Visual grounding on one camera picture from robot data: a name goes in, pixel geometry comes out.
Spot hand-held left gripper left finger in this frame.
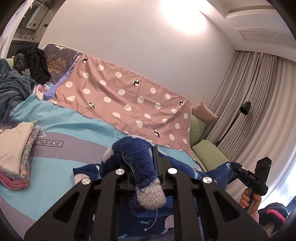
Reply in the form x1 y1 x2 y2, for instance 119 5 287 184
24 161 137 241

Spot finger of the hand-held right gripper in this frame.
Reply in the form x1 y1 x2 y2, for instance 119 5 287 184
231 163 247 180

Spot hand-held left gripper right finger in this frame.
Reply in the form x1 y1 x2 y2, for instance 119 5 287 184
153 146 269 241

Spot navy star-print fleece robe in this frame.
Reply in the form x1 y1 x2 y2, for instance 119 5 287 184
73 136 244 241

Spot dark clothes pile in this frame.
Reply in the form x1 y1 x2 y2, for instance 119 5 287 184
13 46 52 84

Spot person's right hand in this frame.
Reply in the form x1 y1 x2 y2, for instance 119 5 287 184
240 189 262 215

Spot small green pillow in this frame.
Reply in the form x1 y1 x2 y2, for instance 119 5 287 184
192 140 231 173

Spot dark clothing with pink trim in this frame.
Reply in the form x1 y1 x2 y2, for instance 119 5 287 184
257 202 290 232

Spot large green pillow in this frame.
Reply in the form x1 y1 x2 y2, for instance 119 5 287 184
188 115 207 148

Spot black floor lamp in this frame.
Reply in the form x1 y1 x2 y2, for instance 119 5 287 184
216 101 252 147

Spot pink pillow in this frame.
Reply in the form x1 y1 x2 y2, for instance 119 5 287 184
191 101 219 121

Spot blue grey bed sheet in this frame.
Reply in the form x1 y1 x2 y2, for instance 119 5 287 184
0 94 204 232

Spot beige curtain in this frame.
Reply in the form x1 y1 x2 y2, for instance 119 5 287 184
205 50 296 209

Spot pink polka-dot cloth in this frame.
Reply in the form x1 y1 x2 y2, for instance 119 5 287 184
49 53 194 158

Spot floral folded cloth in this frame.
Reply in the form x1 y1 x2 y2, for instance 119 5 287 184
17 127 41 183

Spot pink folded cloth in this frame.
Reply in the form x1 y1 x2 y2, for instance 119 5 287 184
0 170 31 191

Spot cream folded cloth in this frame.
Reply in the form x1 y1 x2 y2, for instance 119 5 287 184
0 122 35 176

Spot floral printed cloth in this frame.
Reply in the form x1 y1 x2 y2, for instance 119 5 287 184
33 81 55 101

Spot purple patterned cover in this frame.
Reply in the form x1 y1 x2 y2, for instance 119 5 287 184
43 43 83 84

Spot ceiling air vent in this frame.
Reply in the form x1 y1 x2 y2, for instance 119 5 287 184
235 27 290 41

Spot teal grey blanket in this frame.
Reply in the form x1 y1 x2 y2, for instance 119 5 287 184
0 58 36 124

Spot wall cabinet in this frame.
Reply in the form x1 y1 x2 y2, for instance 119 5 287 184
13 0 51 42

